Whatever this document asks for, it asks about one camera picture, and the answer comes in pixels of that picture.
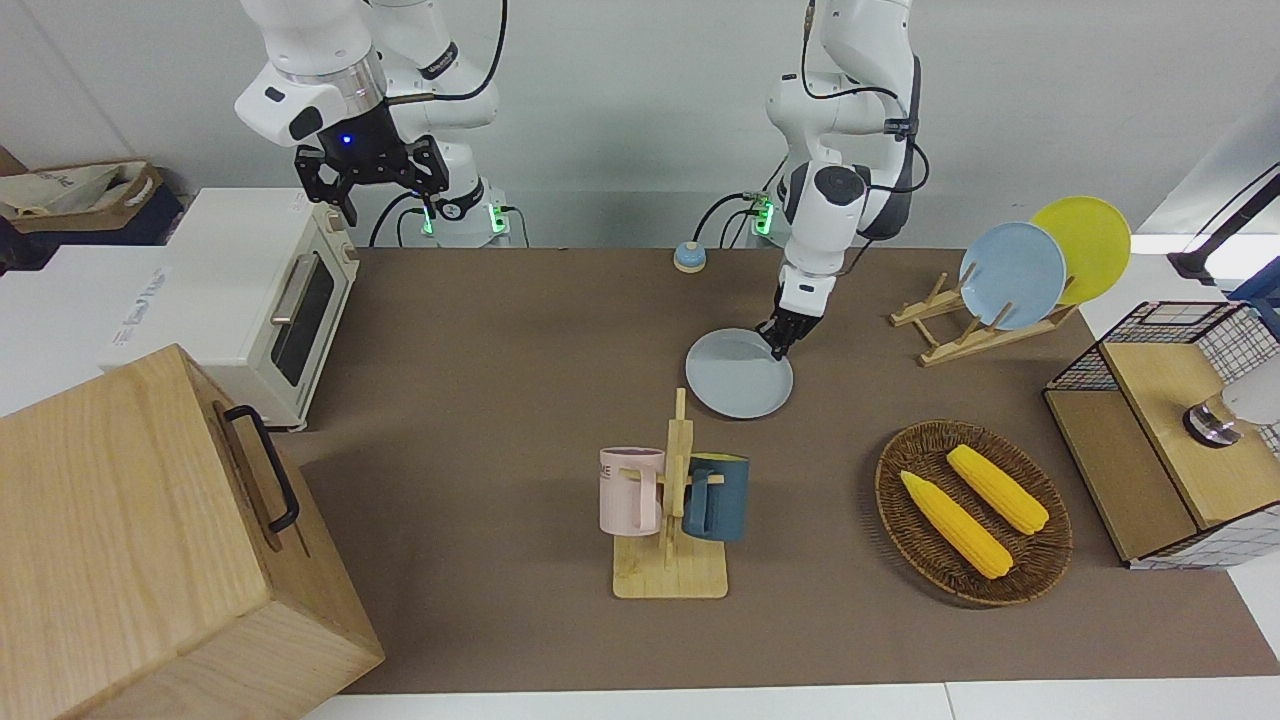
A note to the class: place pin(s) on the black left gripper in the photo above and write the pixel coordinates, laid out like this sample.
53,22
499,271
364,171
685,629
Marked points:
793,328

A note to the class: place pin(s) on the brown table mat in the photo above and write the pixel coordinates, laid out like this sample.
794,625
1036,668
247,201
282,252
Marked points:
480,400

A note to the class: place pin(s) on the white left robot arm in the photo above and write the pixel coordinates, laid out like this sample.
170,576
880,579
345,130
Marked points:
830,210

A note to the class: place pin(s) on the dark blue mug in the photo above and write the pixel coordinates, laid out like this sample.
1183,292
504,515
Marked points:
725,500

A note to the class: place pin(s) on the blue service bell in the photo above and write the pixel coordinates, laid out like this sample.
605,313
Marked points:
689,258

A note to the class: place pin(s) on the yellow plate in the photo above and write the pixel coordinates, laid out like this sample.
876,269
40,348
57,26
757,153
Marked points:
1095,240

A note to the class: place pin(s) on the wooden mug tree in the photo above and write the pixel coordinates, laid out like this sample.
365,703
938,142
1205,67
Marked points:
670,575

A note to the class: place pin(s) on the gray plate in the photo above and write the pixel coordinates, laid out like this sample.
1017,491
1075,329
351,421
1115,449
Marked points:
730,380

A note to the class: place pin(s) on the large wooden box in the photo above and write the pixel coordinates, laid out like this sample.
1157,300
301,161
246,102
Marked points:
130,540

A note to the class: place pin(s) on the blue fixture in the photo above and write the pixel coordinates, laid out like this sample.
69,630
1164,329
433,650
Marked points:
1265,295

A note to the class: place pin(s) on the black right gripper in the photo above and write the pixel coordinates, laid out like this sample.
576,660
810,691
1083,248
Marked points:
365,150

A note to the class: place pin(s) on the yellow corn cob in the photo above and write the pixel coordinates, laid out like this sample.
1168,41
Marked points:
1000,490
955,525

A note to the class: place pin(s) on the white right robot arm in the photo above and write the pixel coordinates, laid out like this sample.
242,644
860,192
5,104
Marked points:
300,40

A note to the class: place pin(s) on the light blue plate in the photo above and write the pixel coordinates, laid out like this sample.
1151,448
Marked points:
1010,275

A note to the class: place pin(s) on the pink mug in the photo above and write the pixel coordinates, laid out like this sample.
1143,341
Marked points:
625,495

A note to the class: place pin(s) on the white cylinder with metal base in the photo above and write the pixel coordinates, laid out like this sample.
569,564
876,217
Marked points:
1255,395

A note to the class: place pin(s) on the brown paper bag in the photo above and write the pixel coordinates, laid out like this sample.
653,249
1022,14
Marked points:
60,190

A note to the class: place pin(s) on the white toaster oven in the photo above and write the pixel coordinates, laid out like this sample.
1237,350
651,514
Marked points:
230,260

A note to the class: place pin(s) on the wooden plate rack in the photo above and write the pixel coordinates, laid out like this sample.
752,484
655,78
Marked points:
960,345

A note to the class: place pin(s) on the brown wicker basket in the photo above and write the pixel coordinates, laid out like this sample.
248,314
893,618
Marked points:
1045,555

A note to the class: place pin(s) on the black stand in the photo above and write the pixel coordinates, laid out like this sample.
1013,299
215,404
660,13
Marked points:
1200,262

